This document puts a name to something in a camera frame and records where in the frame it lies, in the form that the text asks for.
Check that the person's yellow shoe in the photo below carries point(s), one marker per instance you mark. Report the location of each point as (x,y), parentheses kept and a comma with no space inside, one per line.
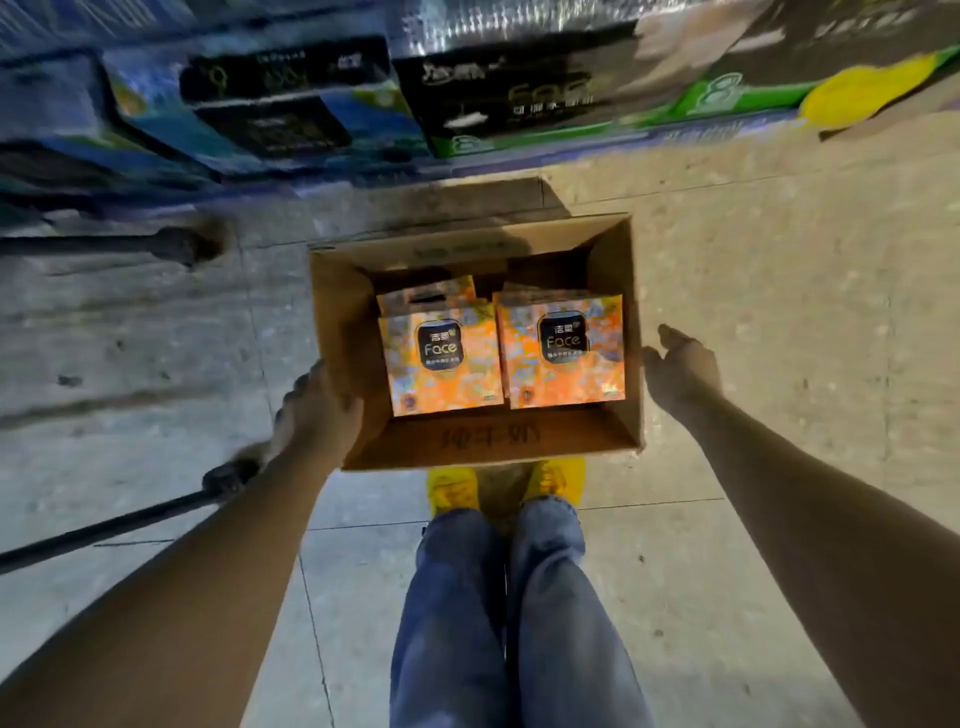
(452,489)
(559,476)

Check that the person's left yellow shoe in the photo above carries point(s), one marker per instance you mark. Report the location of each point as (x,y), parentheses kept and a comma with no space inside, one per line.
(452,489)

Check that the brown cardboard box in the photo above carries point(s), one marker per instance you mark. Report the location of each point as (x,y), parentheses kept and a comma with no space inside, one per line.
(360,330)

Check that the person's right fingers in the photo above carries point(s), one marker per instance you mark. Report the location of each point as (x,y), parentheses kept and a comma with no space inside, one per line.
(666,346)

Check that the person's right leg in jeans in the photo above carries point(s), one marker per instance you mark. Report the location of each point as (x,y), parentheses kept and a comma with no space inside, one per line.
(570,630)

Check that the person's right forearm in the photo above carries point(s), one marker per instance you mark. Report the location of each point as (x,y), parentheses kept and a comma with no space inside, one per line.
(825,540)

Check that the person's right yellow shoe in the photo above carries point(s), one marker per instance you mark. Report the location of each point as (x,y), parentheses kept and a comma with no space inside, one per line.
(559,476)

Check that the person's leg in jeans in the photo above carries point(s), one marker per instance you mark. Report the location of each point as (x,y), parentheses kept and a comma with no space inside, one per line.
(570,630)
(450,637)

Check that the black green yellow tissue pack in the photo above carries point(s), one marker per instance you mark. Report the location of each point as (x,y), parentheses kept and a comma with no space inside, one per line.
(825,60)

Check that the person's left hand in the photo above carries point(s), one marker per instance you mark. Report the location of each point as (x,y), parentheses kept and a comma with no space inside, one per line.
(322,420)

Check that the blue and black tissue pack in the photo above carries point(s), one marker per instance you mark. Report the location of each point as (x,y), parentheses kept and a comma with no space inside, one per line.
(285,112)

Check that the person's left forearm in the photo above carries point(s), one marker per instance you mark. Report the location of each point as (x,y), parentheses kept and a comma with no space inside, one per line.
(187,592)

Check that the person's right hand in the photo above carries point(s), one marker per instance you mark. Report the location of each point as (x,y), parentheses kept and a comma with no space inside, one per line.
(686,375)

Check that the black metal pole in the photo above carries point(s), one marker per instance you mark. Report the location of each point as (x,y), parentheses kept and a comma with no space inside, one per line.
(112,529)
(112,244)

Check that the person's left leg in jeans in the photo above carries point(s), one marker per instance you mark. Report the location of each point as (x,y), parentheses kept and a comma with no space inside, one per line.
(450,637)

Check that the orange tissue packet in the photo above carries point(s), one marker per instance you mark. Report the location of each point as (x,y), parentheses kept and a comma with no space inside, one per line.
(450,289)
(450,382)
(577,379)

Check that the person's left fingers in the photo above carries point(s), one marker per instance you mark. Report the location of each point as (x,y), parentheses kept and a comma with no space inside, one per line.
(289,401)

